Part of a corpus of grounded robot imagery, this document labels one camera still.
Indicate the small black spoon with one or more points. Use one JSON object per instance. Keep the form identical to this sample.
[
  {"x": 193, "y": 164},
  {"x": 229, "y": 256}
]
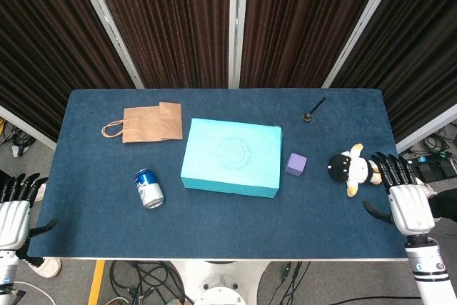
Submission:
[{"x": 306, "y": 116}]

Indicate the plain white shoe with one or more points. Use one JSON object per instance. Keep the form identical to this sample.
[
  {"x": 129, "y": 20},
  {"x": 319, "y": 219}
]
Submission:
[{"x": 42, "y": 190}]

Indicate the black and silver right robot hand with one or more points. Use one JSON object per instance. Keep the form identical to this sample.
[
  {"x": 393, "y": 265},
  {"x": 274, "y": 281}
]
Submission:
[{"x": 410, "y": 208}]

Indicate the turquoise shoe box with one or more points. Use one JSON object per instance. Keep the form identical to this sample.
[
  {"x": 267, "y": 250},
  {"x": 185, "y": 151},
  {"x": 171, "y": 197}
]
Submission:
[{"x": 232, "y": 156}]

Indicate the white partition post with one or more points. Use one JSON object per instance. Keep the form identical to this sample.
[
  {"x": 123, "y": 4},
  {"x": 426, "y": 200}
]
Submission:
[
  {"x": 360, "y": 23},
  {"x": 237, "y": 23},
  {"x": 107, "y": 23}
]

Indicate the black and white plush doll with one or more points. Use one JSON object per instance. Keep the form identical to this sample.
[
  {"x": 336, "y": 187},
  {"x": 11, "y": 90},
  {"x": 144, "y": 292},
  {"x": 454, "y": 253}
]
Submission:
[{"x": 351, "y": 169}]

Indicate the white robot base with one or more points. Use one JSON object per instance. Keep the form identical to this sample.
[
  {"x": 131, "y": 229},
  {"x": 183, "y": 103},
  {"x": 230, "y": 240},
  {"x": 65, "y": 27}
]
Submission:
[{"x": 218, "y": 283}]

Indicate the dark brown curtain panel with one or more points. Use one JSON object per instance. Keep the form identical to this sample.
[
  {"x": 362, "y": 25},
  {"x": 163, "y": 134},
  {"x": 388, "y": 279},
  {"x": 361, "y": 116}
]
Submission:
[
  {"x": 171, "y": 23},
  {"x": 46, "y": 51},
  {"x": 417, "y": 51},
  {"x": 303, "y": 23}
]

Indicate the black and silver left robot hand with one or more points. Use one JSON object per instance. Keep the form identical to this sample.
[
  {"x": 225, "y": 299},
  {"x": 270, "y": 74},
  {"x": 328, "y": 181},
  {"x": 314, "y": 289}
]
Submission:
[{"x": 14, "y": 223}]

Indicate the black and white sneaker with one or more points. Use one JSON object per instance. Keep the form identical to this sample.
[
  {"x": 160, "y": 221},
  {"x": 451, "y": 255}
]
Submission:
[{"x": 426, "y": 189}]

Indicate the blue and silver soda can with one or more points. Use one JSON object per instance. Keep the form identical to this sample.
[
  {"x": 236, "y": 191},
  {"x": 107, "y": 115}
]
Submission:
[{"x": 150, "y": 189}]

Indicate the purple cube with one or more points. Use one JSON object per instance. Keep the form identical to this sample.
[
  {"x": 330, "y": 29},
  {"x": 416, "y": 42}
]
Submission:
[{"x": 296, "y": 164}]

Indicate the blue table cloth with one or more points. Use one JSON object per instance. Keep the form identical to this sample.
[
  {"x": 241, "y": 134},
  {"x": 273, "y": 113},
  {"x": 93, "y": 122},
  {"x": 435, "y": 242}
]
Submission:
[{"x": 221, "y": 226}]

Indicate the brown paper bag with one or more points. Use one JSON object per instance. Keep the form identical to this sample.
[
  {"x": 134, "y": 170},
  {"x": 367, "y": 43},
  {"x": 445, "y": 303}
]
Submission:
[{"x": 153, "y": 124}]

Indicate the white sneaker with dark sole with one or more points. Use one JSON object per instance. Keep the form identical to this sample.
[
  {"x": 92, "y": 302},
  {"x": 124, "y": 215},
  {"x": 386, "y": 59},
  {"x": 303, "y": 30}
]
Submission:
[{"x": 46, "y": 267}]

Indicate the black foot pedals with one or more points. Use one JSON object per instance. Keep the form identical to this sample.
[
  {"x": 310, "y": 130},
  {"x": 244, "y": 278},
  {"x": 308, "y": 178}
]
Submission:
[{"x": 441, "y": 169}]

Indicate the black power strip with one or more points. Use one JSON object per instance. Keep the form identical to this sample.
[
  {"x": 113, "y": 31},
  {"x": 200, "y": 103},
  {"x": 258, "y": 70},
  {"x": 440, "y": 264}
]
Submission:
[{"x": 423, "y": 159}]

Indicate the black trouser leg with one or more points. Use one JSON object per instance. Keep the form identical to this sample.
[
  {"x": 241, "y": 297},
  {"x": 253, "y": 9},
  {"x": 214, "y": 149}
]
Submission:
[{"x": 444, "y": 206}]

